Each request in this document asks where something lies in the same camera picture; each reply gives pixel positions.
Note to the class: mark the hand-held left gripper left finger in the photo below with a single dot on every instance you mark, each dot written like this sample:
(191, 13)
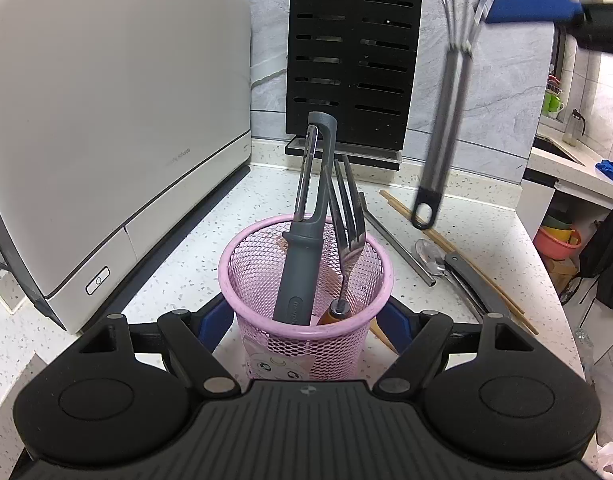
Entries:
(214, 319)

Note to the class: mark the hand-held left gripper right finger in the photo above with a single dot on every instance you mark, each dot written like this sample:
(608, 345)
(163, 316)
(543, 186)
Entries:
(396, 321)

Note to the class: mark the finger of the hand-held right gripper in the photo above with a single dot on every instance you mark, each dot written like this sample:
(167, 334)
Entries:
(531, 9)

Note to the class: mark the wooden spatula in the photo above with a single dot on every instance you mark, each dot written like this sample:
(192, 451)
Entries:
(384, 337)

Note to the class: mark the metal rod utensil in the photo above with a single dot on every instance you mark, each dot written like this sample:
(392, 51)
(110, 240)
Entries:
(401, 250)

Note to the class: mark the pink mesh utensil holder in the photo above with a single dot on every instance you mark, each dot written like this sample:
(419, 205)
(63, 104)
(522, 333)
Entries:
(296, 355)

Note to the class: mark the grey peeler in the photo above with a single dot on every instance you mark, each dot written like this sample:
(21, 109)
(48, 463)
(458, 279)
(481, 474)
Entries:
(301, 260)

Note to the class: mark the metal whisk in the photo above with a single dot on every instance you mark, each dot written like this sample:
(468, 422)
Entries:
(446, 125)

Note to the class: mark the green mugs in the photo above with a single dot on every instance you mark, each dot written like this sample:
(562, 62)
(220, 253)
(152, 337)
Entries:
(554, 102)

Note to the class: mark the kitchen sink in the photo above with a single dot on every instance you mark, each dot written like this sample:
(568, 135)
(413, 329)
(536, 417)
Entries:
(556, 147)

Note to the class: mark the cardboard box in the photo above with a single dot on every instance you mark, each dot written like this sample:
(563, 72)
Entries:
(560, 270)

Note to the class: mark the black slotted knife block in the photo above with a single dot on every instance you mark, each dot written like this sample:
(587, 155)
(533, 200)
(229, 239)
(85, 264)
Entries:
(354, 60)

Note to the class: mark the pink plastic basin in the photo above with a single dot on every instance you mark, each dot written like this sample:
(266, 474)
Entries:
(556, 245)

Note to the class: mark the blue cloth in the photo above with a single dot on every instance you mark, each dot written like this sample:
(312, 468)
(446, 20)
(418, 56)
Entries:
(611, 172)

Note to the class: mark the clear plastic bottle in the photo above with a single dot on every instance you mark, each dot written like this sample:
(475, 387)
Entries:
(585, 350)

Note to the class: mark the white countertop sterilizer appliance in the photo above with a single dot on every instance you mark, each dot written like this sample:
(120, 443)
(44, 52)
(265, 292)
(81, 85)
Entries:
(111, 125)

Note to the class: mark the black bag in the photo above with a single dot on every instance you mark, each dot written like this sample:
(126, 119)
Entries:
(608, 255)

